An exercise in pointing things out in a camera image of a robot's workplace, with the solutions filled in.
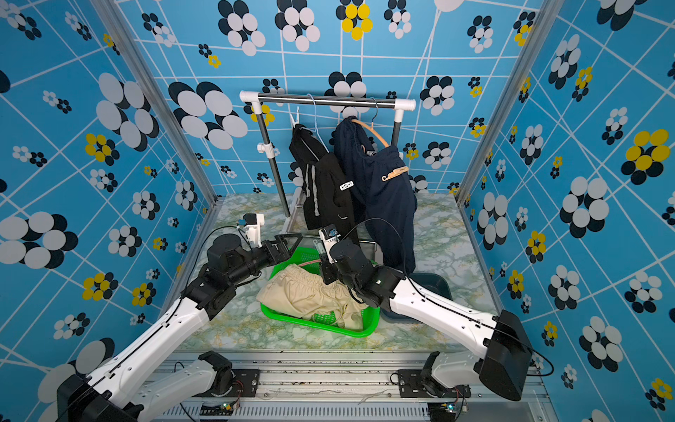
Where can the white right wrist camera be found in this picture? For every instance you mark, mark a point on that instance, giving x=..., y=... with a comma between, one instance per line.
x=328, y=237

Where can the white metal clothes rack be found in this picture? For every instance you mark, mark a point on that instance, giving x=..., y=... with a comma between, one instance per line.
x=257, y=99

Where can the green plastic basket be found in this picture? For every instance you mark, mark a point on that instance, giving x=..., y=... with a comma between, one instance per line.
x=310, y=262

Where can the beige shorts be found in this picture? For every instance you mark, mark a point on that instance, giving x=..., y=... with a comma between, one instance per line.
x=297, y=293

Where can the navy blue shorts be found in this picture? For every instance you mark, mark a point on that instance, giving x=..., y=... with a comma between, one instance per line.
x=386, y=205

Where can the dark teal plastic bin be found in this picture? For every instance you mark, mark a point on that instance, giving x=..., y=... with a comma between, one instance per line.
x=432, y=282

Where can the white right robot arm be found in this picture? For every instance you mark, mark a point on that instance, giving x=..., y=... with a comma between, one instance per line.
x=498, y=351

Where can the white clothespin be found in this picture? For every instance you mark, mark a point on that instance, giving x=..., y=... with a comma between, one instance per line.
x=295, y=118
x=345, y=186

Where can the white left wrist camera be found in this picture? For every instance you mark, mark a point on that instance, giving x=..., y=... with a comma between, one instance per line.
x=252, y=224

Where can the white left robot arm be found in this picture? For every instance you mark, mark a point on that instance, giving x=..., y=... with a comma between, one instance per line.
x=119, y=391

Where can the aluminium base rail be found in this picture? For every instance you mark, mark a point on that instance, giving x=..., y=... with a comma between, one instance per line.
x=351, y=386

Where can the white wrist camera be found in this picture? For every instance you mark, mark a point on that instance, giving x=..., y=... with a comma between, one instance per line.
x=328, y=237
x=252, y=224

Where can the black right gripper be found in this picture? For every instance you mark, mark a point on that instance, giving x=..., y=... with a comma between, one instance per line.
x=327, y=267

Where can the wooden clothespin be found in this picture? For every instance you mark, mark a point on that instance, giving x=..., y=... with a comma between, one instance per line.
x=395, y=173

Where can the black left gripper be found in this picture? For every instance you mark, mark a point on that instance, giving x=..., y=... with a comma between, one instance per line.
x=282, y=253

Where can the black shorts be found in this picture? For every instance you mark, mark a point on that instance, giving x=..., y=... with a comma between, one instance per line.
x=319, y=174

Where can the wooden hanger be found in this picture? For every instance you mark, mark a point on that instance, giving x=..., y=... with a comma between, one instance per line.
x=370, y=128

